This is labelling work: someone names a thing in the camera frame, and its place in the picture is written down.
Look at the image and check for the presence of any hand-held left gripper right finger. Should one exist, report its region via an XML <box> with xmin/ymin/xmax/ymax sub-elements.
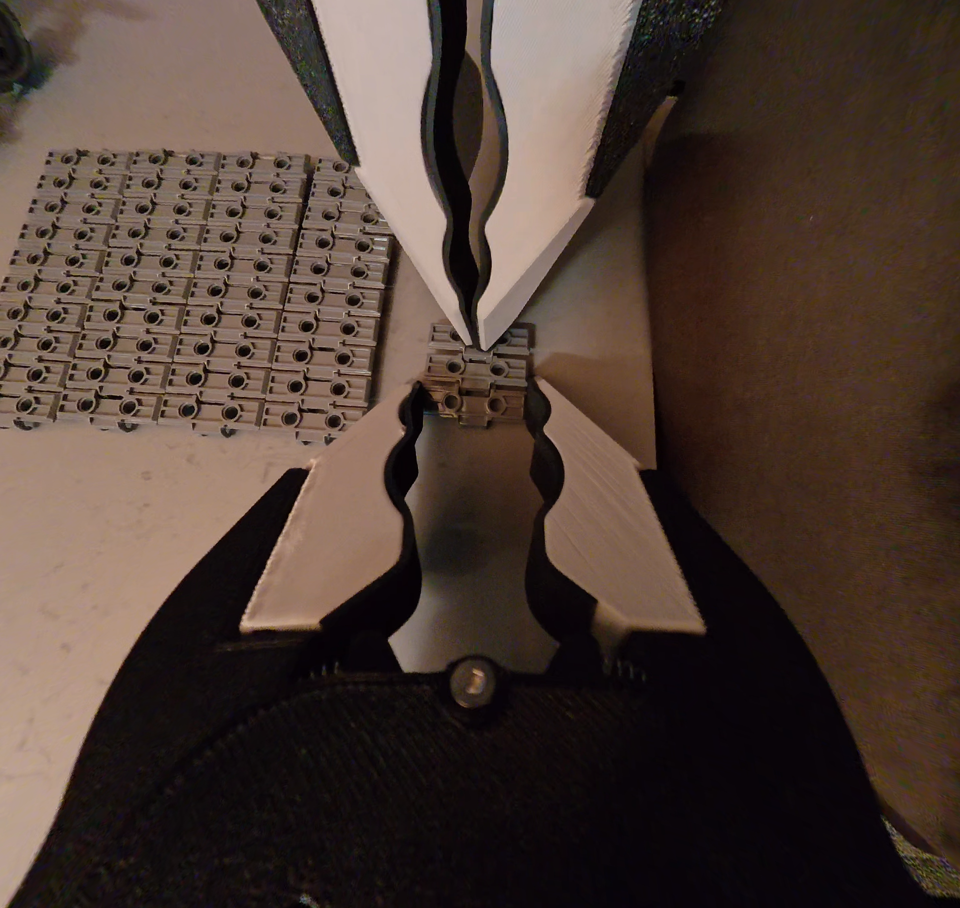
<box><xmin>526</xmin><ymin>377</ymin><xmax>708</xmax><ymax>660</ymax></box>

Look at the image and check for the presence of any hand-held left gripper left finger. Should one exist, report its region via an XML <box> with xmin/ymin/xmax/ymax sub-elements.
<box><xmin>241</xmin><ymin>379</ymin><xmax>425</xmax><ymax>633</ymax></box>

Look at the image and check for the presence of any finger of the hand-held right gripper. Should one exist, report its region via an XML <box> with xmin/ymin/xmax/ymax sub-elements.
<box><xmin>472</xmin><ymin>0</ymin><xmax>657</xmax><ymax>350</ymax></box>
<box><xmin>296</xmin><ymin>0</ymin><xmax>481</xmax><ymax>347</ymax></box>

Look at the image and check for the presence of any strip of joined track links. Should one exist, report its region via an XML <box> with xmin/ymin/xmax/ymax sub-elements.
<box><xmin>258</xmin><ymin>156</ymin><xmax>399</xmax><ymax>446</ymax></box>

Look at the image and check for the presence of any mat of joined track links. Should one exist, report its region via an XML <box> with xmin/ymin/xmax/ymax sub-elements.
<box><xmin>0</xmin><ymin>146</ymin><xmax>312</xmax><ymax>437</ymax></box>

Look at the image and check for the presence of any yellow black toy vehicle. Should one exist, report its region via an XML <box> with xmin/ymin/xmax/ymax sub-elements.
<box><xmin>0</xmin><ymin>4</ymin><xmax>33</xmax><ymax>95</ymax></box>

